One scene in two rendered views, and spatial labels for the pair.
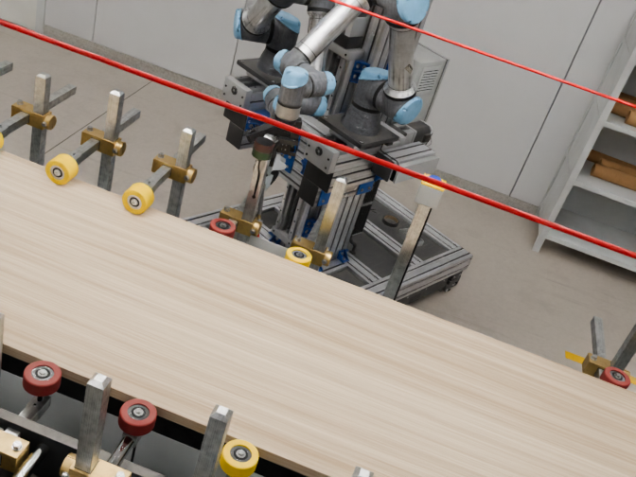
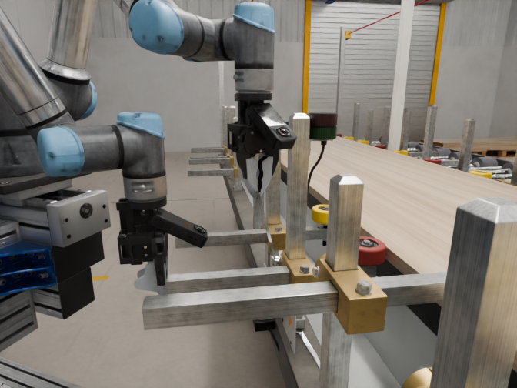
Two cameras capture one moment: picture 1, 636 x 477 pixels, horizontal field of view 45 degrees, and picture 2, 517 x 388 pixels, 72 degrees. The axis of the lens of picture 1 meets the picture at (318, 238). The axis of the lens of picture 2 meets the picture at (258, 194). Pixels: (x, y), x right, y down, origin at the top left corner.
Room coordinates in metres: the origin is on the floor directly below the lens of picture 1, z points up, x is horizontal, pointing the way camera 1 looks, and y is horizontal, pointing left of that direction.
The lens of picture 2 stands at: (2.38, 0.91, 1.20)
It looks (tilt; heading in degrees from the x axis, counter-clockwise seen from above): 15 degrees down; 255
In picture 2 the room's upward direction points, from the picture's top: straight up
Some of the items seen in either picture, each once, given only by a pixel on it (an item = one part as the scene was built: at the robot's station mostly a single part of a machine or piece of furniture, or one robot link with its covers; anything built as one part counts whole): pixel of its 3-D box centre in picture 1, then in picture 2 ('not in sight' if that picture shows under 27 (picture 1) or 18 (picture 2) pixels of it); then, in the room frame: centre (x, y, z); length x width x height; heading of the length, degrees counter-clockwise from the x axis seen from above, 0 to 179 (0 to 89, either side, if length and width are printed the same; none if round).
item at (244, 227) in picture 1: (239, 222); (298, 270); (2.12, 0.26, 0.85); 0.13 x 0.06 x 0.05; 85
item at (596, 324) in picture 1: (599, 358); (228, 172); (2.06, -0.98, 0.81); 0.43 x 0.03 x 0.04; 175
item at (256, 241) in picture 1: (251, 247); (280, 297); (2.15, 0.20, 0.75); 0.26 x 0.01 x 0.10; 85
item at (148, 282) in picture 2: not in sight; (150, 283); (2.43, 0.26, 0.86); 0.06 x 0.03 x 0.09; 175
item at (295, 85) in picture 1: (293, 86); (252, 38); (2.21, 0.21, 1.31); 0.09 x 0.08 x 0.11; 142
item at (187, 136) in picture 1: (176, 193); (336, 329); (2.15, 0.48, 0.86); 0.03 x 0.03 x 0.48; 85
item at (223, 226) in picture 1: (220, 238); (364, 265); (1.99, 0.29, 0.85); 0.08 x 0.08 x 0.11
